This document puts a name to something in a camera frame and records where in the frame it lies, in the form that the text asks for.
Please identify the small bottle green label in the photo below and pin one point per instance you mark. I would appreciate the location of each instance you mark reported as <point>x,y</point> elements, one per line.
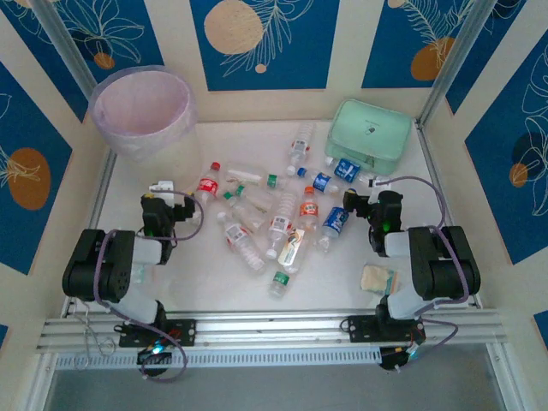
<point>280,280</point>

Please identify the clear bottle green label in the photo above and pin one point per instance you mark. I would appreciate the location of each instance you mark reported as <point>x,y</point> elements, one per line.
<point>248,173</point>

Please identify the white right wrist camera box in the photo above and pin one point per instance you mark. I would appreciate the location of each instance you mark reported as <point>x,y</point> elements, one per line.
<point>377,182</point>

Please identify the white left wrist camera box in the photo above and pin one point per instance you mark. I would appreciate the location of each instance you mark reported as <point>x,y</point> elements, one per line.
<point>162,188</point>

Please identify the red-cap cola bottle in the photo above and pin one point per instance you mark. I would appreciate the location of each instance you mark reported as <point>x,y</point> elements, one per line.
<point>208,185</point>

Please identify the yellow sachet packet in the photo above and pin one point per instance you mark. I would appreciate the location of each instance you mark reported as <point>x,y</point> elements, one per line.
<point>372,278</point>

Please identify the mint green zip pouch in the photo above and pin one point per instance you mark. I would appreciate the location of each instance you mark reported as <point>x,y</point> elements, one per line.
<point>368,128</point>

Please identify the aluminium frame post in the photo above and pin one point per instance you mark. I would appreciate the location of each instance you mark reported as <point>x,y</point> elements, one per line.
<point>64,43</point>
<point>454,64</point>

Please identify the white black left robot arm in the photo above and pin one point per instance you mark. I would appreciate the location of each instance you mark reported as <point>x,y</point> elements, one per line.
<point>143,250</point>

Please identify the black left controller board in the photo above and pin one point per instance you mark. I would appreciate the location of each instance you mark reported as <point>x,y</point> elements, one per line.
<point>150,357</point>

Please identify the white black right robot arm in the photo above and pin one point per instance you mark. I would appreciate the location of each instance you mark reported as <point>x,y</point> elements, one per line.
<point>396,244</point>

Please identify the clear bottle blue label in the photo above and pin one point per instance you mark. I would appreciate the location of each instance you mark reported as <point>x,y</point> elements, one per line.
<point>347,169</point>
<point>336,219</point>

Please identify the black right controller board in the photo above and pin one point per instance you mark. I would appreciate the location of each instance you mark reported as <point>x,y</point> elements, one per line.
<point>391,361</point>

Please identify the aluminium table side rail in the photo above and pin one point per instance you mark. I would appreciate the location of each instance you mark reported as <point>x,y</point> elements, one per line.
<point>433,167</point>
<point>99,201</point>

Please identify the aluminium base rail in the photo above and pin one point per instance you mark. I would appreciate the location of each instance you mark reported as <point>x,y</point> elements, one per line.
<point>274,327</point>

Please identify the clear bottle red-white label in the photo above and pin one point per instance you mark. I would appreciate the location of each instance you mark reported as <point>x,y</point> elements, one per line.
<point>299,145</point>
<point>280,222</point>
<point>235,233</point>

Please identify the black controller board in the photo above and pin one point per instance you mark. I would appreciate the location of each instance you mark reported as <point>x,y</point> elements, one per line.
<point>391,361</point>
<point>150,357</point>

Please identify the translucent pink waste bin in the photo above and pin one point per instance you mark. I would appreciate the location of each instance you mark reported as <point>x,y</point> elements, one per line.
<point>141,111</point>

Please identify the orange-cap bottle orange label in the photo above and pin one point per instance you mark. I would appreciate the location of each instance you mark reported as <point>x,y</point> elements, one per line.
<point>309,210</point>

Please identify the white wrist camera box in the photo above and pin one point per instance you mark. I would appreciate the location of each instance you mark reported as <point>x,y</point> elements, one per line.
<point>162,188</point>
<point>377,182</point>

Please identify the clear bottle yellow-white label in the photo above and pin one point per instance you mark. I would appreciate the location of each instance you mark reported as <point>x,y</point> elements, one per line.
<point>291,252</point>

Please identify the white plastic bin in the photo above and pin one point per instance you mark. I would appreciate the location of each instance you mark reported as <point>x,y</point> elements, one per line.
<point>180,162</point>

